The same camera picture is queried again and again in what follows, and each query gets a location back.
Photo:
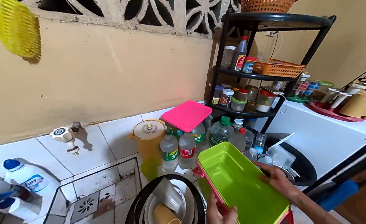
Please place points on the person's left hand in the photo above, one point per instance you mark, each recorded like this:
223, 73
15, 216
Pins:
217, 217

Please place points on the person's right hand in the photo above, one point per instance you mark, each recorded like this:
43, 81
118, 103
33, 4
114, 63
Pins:
281, 182

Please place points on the person's right fingers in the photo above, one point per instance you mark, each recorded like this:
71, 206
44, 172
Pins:
266, 168

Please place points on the person's left fingers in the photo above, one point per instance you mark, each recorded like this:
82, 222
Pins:
212, 203

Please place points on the person's left thumb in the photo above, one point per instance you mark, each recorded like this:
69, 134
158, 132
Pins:
231, 215

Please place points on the lime green rectangular container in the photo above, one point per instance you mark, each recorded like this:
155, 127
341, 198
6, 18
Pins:
239, 183

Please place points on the pile of washed dishes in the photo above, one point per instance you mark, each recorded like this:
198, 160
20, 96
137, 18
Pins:
281, 157

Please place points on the white bowls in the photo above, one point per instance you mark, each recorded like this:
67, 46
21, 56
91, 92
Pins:
189, 205

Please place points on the black round basin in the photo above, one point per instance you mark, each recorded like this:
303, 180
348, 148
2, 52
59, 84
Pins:
309, 169
133, 211

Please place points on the tan plastic cup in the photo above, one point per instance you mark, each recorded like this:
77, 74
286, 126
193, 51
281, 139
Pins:
165, 215

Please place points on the cluster of clear plastic bottles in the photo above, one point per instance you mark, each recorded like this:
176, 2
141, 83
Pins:
186, 149

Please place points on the white freezer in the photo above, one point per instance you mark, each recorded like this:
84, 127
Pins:
313, 129

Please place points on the lime green cup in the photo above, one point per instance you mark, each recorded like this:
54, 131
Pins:
150, 168

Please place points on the row of spice jars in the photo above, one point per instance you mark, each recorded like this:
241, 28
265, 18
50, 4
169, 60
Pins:
239, 100

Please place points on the blue cylindrical object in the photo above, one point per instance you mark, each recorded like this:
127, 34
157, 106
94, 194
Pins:
340, 194

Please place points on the pink round tray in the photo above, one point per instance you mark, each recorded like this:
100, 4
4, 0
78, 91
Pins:
321, 111

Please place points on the tan pitcher with white lid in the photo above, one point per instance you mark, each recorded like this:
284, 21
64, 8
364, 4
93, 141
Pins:
148, 140

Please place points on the pink rectangular plastic lid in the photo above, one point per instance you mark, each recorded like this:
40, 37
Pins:
187, 115

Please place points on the container with green lid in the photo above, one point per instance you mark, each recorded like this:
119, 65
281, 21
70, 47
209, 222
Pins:
324, 88

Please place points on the orange rectangular basket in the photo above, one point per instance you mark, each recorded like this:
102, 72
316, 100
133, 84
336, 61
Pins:
279, 69

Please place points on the white glass stand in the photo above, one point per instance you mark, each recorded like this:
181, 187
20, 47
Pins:
340, 99

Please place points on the brown wooden cabinet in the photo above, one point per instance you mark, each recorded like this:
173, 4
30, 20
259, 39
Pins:
365, 199

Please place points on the small jar with red lid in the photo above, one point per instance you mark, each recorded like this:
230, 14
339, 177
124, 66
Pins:
249, 65

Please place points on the tan plastic pitcher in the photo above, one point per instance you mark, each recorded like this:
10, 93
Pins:
360, 104

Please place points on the clear container with white lid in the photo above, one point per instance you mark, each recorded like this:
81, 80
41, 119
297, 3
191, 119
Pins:
227, 57

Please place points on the dark bottle with red cap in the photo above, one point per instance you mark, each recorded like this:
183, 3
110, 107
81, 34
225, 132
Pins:
240, 53

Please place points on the metal floral drain cover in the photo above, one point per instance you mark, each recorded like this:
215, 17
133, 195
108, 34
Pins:
85, 206

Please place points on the black plastic shelf rack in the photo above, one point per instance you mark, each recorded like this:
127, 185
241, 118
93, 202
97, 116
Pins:
318, 42

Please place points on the orange round basket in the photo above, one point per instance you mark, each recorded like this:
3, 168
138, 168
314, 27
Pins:
265, 5

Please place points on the white water faucet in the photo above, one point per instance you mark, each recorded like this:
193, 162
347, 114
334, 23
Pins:
64, 135

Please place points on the concrete lattice vent blocks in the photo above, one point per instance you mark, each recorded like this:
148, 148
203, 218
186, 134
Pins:
176, 18

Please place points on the white jug with blue cap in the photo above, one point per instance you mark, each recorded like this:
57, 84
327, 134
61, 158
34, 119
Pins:
30, 179

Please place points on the white bottle with blue cap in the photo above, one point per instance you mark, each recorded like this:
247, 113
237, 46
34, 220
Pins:
23, 208

